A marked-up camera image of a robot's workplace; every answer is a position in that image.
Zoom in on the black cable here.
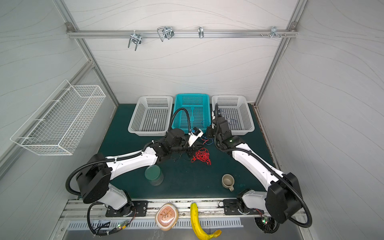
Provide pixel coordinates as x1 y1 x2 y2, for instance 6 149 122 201
173 151 193 163

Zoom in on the red cable bundle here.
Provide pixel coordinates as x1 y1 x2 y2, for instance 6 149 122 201
190 147 212 166

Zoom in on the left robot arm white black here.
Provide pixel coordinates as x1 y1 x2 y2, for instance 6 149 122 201
65 128 203 216

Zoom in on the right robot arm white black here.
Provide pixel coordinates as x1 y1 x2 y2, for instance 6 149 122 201
212 104 313 228

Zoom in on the right white plastic basket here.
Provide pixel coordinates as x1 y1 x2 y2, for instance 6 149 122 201
212 95 255 136

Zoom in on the white plastic basket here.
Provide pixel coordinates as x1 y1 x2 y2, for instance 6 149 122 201
212 95 255 136
128 96 173 137

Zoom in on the left white plastic basket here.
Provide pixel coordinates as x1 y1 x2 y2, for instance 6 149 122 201
128 96 173 137

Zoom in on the teal plastic basket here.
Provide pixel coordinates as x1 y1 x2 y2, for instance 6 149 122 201
172 94 211 134

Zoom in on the green cylindrical container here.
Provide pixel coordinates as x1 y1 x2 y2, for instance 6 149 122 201
145 165 164 186

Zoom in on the beige ceramic mug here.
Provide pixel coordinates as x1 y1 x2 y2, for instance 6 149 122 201
221 174 235 192

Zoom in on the pink round toy dish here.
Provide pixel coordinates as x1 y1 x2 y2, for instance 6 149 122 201
155 203 179 231

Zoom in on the yellow banana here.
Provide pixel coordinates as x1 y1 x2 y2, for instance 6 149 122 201
190 203 222 240

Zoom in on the metal clamp hook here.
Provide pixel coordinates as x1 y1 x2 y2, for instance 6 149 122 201
260 26 286 39
198 26 204 39
128 32 142 51
157 26 175 42

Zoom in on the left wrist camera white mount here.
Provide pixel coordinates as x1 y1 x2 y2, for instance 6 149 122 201
188 127 204 147

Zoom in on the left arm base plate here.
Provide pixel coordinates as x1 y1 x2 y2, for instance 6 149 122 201
106 201 149 218

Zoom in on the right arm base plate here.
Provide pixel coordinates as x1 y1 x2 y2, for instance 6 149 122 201
218 199 265 216

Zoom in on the white wire wall basket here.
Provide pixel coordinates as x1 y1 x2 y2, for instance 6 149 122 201
10 80 106 156

